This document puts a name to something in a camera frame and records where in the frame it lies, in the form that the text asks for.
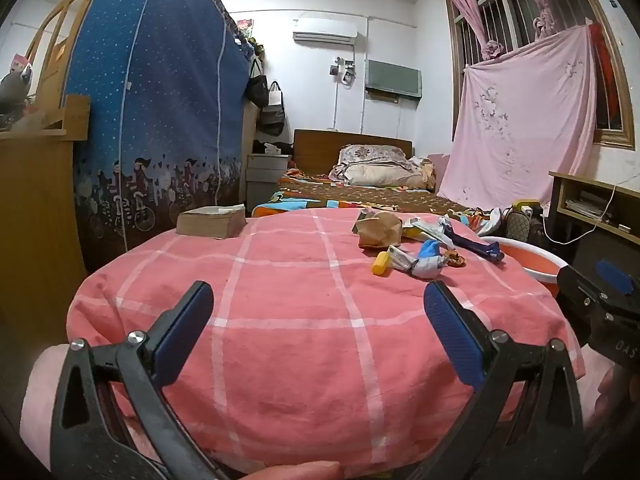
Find barred window with wooden frame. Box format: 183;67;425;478
442;0;637;151

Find thick old book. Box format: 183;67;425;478
176;204;247;239

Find brown patterned bag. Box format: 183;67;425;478
502;209;535;241

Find wooden bunk bed frame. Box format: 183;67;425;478
25;0;108;111

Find person's left hand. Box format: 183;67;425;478
247;460;346;480

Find stack of papers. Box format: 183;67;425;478
565;190;613;221

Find orange basin with white rim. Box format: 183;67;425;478
477;236;568;301

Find pink hanging sheet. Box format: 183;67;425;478
436;24;600;211

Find wooden cabinet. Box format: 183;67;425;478
0;95;91;321

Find white striped wrapper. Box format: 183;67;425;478
387;246;418;273

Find television with green cover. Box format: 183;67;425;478
364;59;423;102

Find pink fleece cloth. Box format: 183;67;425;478
20;345;68;471

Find brown paper bag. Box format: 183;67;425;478
352;209;405;251

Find grey soft toy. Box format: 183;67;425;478
0;62;36;116

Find wooden headboard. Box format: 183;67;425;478
293;129;414;173

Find white cable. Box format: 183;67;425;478
542;182;618;247

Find pink checked blanket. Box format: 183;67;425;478
65;207;586;476

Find blue dotted wardrobe cover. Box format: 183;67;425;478
60;0;253;271

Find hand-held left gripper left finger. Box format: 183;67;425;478
50;280;231;480

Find red hanging cloth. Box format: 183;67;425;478
586;19;623;131

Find dark wooden desk shelf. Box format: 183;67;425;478
547;170;640;281

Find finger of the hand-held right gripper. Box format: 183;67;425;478
595;258;640;307
556;264;613;346

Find person's right hand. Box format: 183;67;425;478
595;365;626;428

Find pillows on bed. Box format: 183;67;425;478
342;157;437;192

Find colourful patterned bedspread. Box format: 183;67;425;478
250;167;496;236

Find blue toothbrush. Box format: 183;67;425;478
440;215;505;264

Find black and white hanging bag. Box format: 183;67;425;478
259;80;287;137

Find black pouch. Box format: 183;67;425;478
252;139;296;156

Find white air conditioner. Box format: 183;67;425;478
292;17;359;45

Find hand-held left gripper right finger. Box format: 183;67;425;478
422;280;586;480

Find white nightstand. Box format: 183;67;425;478
245;154;291;206

